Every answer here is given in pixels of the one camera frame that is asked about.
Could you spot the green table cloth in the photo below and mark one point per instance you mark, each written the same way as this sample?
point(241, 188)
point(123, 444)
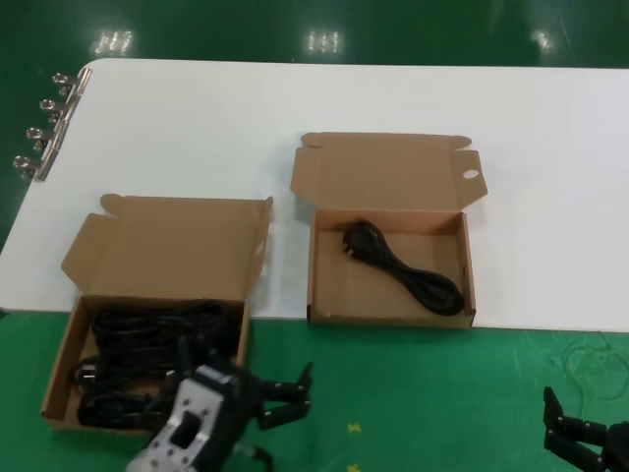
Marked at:
point(417, 393)

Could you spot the silver metal binder clip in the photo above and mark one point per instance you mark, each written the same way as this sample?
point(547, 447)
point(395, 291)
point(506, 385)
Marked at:
point(72, 108)
point(46, 167)
point(84, 81)
point(59, 137)

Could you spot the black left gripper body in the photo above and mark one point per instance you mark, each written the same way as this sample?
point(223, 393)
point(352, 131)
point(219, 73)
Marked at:
point(245, 398)

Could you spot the open brown cardboard box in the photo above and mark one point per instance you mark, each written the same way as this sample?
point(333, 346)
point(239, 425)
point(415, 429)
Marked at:
point(172, 236)
point(393, 172)

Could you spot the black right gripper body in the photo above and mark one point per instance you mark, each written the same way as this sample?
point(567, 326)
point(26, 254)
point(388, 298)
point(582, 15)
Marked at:
point(619, 447)

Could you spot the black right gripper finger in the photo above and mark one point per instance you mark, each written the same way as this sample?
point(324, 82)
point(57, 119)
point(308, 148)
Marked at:
point(555, 423)

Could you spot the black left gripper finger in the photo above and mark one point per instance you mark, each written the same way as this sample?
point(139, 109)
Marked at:
point(285, 415)
point(301, 388)

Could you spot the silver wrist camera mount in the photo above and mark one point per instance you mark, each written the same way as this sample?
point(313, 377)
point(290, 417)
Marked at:
point(187, 423)

